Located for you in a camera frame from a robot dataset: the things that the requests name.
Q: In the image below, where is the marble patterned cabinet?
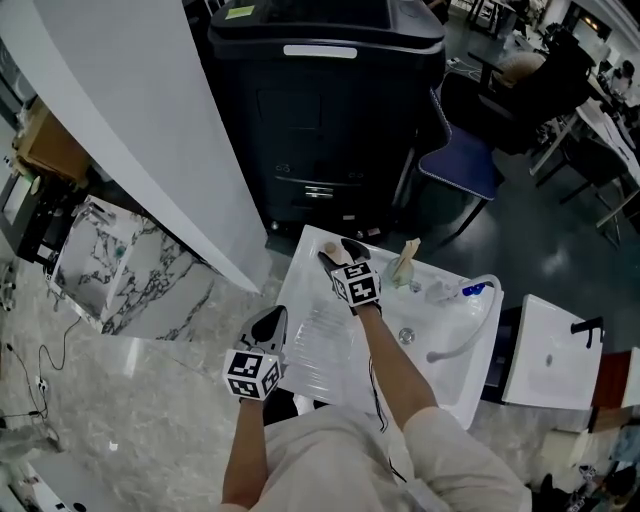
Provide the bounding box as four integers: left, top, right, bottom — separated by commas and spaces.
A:
47, 194, 219, 342

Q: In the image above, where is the dark grey chair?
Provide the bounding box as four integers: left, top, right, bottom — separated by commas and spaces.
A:
534, 134, 631, 236

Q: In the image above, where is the person's beige clothing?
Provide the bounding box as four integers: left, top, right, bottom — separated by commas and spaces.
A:
219, 389, 534, 512

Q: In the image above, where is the person's right forearm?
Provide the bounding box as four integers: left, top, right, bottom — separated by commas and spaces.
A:
353, 303, 442, 437

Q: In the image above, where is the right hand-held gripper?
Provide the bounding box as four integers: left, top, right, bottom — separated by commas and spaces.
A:
317, 238, 383, 308

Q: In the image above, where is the person's left forearm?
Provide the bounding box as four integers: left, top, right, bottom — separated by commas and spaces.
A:
219, 397, 270, 509

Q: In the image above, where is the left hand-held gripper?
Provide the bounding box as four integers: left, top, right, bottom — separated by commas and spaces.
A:
223, 306, 289, 401

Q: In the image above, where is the small white sink basin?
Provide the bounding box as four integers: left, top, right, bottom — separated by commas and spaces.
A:
501, 293, 605, 411

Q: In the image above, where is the white sink with drainboard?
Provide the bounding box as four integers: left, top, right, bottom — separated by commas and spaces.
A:
276, 224, 505, 431

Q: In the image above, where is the large black machine cabinet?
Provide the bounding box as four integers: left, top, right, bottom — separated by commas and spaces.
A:
207, 0, 447, 241

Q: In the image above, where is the thin black cable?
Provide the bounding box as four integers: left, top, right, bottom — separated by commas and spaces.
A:
368, 354, 409, 484

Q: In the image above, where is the blue upholstered chair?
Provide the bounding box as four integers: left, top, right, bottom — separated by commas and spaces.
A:
399, 87, 506, 246

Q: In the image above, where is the small beige round object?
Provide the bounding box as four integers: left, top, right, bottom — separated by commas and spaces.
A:
323, 242, 352, 270

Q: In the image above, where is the white desk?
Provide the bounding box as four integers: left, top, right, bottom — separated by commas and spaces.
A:
574, 97, 640, 166

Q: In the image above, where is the brown cardboard box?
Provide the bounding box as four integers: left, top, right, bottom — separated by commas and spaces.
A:
12, 104, 92, 185

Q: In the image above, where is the chrome faucet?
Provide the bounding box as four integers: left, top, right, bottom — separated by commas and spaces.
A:
74, 202, 115, 227

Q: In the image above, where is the white curved faucet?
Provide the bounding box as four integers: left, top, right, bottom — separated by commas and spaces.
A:
424, 273, 503, 365

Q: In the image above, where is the black faucet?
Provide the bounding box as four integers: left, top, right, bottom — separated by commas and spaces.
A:
570, 316, 605, 349

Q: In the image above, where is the white curved counter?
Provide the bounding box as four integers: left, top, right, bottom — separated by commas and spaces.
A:
24, 449, 126, 512

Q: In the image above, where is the reddish brown wooden cabinet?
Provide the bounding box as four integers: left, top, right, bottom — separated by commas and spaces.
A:
592, 347, 640, 416

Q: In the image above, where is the black office chair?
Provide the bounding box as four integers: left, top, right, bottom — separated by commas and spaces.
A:
442, 49, 596, 156

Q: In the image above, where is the black vanity cabinet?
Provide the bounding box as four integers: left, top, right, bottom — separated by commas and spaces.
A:
0, 169, 76, 264

